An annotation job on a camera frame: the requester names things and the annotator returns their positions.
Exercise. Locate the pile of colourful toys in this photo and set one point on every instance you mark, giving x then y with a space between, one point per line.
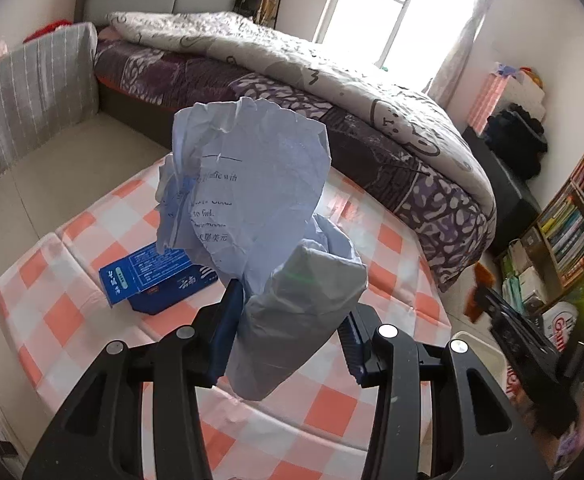
519 74

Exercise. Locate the white curtain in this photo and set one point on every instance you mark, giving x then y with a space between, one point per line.
464 45

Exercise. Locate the black low cabinet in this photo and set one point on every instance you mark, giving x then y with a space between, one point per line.
506 205

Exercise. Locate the blue cardboard box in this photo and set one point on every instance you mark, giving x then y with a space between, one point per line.
147 280

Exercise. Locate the stack of packets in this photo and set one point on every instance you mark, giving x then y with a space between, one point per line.
521 275

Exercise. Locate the white paper sheet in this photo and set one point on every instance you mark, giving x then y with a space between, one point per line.
262 185

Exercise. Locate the rows of books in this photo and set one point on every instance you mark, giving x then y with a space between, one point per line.
571 232

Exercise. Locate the white storage box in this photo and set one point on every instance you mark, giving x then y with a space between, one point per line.
521 100

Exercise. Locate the grey checked covered cabinet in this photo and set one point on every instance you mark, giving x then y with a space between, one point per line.
32 95

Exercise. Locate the pile of black clothing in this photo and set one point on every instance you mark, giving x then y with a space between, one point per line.
516 140

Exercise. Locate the white cartoon-print duvet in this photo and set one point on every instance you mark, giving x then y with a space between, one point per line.
282 55

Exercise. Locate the red cloth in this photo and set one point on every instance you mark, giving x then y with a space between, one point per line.
47 30

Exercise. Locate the red and white printed box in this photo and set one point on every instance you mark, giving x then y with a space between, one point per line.
561 327

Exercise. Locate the wooden bookshelf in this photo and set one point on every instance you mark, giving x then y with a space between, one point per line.
571 220

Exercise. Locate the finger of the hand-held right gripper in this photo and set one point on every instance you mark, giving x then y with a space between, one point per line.
511 317

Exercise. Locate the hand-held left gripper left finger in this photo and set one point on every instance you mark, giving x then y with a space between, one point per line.
224 340

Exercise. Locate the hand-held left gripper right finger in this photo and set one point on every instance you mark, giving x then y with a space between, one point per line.
356 355

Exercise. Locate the bed with purple sheet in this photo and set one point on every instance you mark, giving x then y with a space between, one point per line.
421 200

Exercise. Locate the table with checked tablecloth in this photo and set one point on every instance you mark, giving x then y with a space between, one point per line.
72 310

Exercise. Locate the white plastic bin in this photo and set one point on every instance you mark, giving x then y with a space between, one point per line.
481 355

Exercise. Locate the window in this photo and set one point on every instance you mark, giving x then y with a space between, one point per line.
376 10

